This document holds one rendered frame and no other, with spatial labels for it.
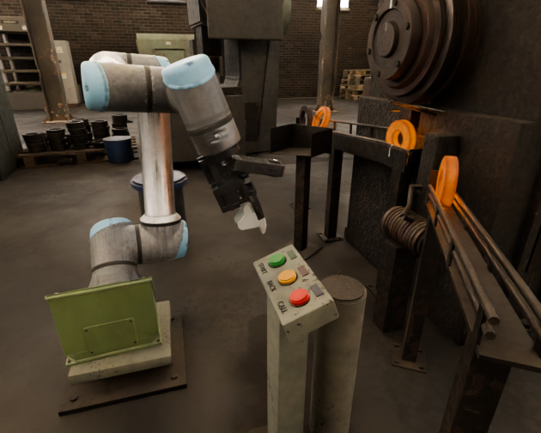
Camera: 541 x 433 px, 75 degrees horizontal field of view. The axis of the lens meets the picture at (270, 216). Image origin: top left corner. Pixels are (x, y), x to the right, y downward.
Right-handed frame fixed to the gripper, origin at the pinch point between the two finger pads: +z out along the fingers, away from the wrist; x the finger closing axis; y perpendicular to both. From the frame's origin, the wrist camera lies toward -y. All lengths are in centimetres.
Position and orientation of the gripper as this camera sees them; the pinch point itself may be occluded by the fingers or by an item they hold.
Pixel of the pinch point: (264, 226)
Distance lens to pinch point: 78.5
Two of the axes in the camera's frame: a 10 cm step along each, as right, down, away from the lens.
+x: 2.9, 3.6, -8.8
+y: -9.0, 4.2, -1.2
